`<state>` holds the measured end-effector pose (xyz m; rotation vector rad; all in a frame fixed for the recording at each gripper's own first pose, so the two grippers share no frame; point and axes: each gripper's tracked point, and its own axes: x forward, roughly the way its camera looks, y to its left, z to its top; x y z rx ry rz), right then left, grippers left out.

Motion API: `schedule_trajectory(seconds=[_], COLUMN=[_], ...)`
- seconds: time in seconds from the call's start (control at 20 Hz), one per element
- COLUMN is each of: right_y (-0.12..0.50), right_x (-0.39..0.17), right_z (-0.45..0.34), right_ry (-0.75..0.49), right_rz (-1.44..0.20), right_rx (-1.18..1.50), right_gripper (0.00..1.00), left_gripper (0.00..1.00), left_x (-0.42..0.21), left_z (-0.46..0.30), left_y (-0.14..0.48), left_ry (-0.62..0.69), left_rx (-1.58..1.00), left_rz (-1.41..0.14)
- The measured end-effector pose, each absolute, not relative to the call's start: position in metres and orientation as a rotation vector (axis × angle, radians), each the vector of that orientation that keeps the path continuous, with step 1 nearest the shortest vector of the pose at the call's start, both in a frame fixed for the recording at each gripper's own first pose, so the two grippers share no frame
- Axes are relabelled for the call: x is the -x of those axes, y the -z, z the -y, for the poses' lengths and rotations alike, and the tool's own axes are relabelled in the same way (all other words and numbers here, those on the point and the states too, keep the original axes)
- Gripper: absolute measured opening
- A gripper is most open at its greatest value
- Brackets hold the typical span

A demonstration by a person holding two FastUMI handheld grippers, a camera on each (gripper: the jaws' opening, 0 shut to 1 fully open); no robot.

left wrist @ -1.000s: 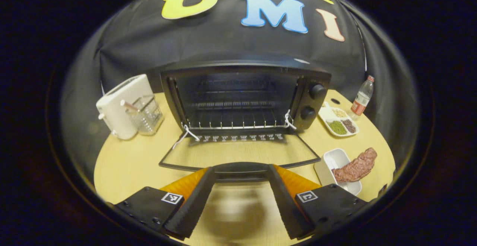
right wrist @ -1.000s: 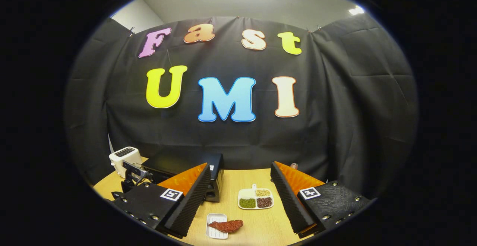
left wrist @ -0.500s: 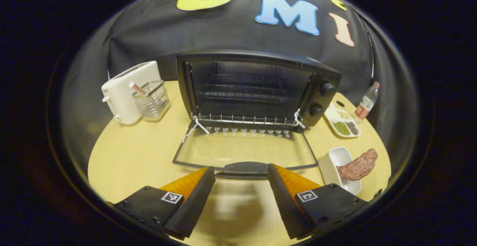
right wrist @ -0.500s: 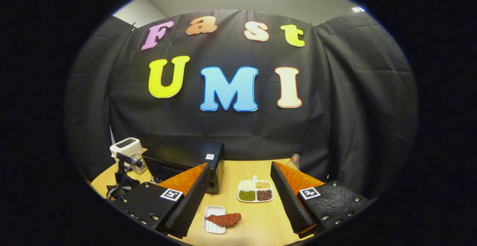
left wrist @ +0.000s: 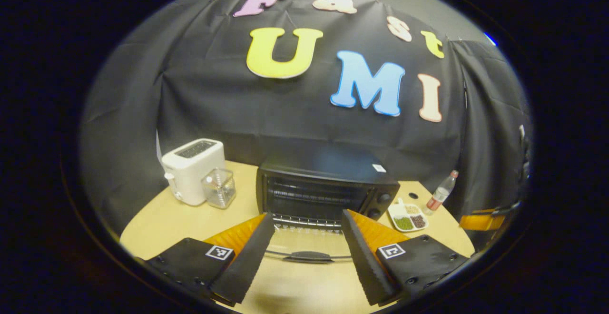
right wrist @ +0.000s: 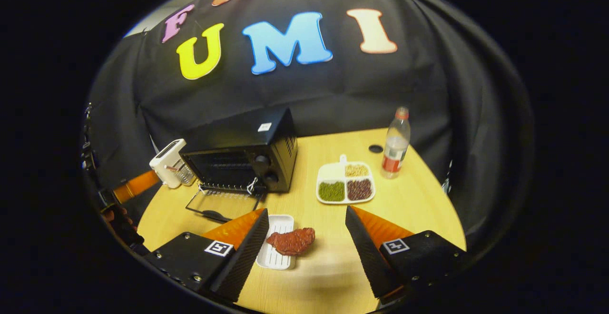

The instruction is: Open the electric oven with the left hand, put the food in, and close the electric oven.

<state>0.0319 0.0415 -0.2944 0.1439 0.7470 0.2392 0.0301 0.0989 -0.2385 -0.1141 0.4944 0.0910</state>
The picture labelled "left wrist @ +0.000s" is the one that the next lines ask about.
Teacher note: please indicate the clear bottle with red label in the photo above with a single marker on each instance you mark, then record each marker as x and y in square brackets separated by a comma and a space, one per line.
[440, 195]

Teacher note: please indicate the white divided plate of beans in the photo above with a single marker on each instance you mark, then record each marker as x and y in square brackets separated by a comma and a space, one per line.
[409, 219]

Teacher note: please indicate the small ceiling light panel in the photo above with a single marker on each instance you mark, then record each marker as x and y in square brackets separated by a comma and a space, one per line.
[491, 39]

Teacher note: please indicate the black backdrop cloth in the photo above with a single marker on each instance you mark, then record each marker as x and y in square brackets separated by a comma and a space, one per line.
[214, 104]

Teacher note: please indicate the white toaster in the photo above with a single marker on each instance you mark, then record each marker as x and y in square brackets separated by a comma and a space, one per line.
[190, 171]

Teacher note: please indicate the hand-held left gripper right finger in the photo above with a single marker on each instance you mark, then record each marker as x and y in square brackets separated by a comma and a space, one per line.
[364, 261]

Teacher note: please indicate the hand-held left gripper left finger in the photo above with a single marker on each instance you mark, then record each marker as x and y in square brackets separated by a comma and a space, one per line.
[247, 261]

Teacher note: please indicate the black electric oven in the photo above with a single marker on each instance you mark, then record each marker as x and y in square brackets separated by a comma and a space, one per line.
[333, 166]

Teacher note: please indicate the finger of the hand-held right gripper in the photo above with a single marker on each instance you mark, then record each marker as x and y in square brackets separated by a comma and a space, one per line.
[478, 222]

